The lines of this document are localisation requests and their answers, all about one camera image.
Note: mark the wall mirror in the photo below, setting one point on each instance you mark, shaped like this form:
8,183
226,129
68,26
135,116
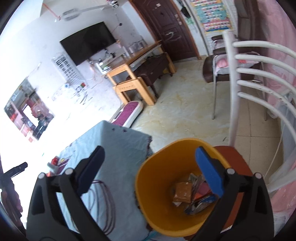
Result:
28,112

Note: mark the light blue patterned tablecloth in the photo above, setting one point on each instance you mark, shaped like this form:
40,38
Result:
111,198

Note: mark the grey plastic pipe fitting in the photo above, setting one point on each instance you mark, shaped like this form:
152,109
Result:
53,168

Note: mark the black wall television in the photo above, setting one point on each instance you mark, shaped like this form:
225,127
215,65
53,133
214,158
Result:
85,43

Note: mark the white slatted chair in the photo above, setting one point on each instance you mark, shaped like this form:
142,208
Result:
249,89

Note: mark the red thread spool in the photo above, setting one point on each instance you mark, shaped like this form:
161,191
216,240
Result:
55,161

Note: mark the yellow trash bin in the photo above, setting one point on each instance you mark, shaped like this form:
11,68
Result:
155,183

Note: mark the dark brown door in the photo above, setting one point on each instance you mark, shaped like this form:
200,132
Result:
167,25

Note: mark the eye chart poster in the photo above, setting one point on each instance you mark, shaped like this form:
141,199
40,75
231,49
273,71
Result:
69,71

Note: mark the dark piano bench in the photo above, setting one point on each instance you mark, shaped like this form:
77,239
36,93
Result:
152,69

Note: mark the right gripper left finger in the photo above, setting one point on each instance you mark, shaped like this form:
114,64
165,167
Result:
45,218

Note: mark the black metal chair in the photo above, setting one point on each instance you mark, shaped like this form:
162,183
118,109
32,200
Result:
216,67

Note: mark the white security camera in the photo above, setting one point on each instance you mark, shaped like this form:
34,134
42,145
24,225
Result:
113,3

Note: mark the colourful wall poster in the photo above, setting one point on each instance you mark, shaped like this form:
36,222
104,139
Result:
212,15

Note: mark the purple white vibration plate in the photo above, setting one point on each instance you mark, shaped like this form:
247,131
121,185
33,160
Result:
128,114

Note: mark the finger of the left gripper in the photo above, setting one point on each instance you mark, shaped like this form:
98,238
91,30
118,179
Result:
16,170

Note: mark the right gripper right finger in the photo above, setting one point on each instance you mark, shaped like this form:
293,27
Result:
254,220

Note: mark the wooden desk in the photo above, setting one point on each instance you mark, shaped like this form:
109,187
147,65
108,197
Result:
128,63

